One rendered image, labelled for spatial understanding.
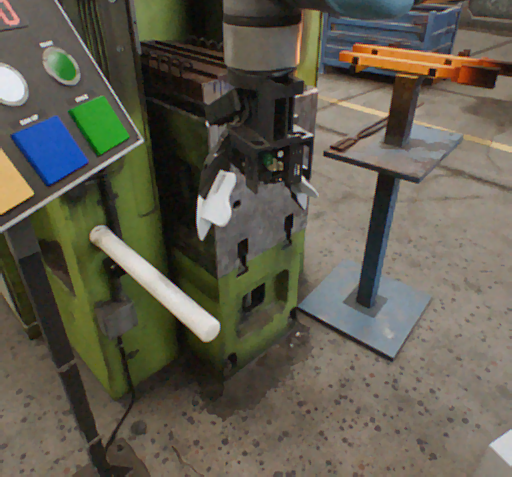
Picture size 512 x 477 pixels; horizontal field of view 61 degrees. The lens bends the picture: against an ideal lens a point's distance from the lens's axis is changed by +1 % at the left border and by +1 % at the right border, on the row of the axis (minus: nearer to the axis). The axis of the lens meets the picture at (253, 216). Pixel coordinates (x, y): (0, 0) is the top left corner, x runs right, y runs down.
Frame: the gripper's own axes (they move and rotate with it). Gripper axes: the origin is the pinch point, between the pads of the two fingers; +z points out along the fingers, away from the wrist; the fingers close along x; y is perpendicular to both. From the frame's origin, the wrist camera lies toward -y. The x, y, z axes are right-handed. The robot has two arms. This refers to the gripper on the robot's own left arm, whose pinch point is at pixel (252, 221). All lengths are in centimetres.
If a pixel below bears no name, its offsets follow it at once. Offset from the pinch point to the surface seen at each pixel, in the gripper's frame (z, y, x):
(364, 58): -4, -52, 63
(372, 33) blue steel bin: 46, -309, 305
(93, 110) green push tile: -9.6, -25.3, -13.2
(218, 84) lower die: -3, -50, 18
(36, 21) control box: -21.2, -31.6, -17.5
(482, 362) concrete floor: 93, -8, 96
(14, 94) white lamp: -14.3, -21.4, -22.8
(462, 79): -2, -29, 74
